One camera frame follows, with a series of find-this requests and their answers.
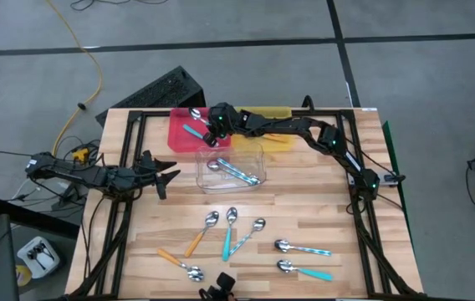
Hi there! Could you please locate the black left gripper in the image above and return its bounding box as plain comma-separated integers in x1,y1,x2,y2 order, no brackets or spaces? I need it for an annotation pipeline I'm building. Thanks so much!
134,150,181,202

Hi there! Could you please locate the teal handled metal spoon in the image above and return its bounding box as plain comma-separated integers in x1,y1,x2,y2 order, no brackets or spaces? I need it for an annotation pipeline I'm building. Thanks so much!
221,207,238,263
181,123,221,148
188,106,213,126
276,258,335,282

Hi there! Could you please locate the teal white striped spoon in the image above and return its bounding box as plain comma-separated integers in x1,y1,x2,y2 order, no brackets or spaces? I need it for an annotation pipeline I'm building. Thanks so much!
273,238,333,257
216,156,262,186
227,217,267,257
207,160,255,186

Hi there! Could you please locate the orange handled metal spoon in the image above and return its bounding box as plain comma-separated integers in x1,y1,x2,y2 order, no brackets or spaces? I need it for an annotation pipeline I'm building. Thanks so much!
183,210,221,258
262,132,289,144
156,248,205,283

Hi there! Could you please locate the red translucent plastic tray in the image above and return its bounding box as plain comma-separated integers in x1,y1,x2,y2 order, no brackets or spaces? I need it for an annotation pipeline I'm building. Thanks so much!
167,106,232,154

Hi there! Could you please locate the yellow translucent plastic tray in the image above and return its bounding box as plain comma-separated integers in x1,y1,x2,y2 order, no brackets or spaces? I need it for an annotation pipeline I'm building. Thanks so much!
229,105,295,154

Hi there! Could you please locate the clear plastic bin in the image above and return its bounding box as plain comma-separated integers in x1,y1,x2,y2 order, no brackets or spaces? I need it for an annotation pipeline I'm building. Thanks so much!
194,144,268,196

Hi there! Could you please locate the black tripod base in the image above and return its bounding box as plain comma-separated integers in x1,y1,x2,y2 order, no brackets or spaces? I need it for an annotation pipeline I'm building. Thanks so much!
51,183,89,211

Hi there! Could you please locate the black floor bar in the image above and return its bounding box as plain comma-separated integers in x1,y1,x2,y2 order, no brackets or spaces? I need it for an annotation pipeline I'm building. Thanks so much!
0,196,80,240

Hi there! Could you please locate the white open box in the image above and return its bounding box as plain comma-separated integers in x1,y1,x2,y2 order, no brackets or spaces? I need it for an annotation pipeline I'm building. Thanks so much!
15,236,61,280

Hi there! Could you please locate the yellow tape roll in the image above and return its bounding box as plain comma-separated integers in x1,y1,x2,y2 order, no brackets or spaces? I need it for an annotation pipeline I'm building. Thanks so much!
14,264,33,288

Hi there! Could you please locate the black metal table frame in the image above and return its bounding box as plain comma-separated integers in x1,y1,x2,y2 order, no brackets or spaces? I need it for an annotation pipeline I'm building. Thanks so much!
64,107,425,300

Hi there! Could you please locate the yellow floor cable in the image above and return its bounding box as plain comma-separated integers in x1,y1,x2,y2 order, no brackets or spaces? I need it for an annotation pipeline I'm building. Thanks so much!
46,0,105,156

